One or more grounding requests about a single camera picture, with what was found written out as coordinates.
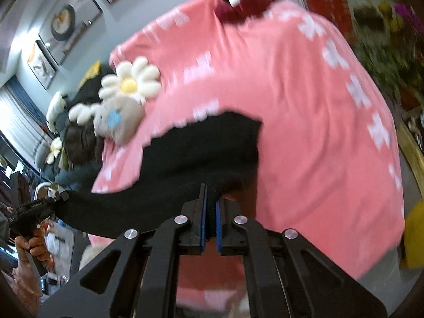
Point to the white plush toy on sofa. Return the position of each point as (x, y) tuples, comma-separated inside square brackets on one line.
[(56, 107)]

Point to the dark brown puffer jacket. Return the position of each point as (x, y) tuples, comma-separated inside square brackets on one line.
[(81, 144)]

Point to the black knit gloves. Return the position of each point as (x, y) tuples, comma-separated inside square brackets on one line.
[(220, 152)]

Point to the framed bird picture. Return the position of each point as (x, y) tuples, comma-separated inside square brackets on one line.
[(40, 65)]

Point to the yellow black cushion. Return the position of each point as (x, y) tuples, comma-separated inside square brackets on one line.
[(91, 73)]

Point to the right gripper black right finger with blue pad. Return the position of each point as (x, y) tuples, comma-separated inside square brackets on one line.
[(286, 275)]

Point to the potted plant with flowers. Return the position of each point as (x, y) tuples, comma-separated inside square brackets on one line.
[(390, 47)]

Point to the framed round picture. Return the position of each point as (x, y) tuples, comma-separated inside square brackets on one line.
[(66, 23)]

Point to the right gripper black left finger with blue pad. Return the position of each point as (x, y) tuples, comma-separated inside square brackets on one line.
[(136, 275)]

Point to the person's left hand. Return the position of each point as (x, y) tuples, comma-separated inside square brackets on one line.
[(34, 246)]

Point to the pink bow-print blanket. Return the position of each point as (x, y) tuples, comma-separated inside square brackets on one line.
[(329, 164)]

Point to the yellow object at right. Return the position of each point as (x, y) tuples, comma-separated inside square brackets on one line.
[(414, 237)]

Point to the white daisy flower pillow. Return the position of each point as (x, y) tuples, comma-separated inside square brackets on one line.
[(139, 80)]

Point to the grey bear plush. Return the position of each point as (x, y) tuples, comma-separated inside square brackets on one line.
[(116, 118)]

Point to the small daisy pillow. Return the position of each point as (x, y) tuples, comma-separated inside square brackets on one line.
[(55, 149)]

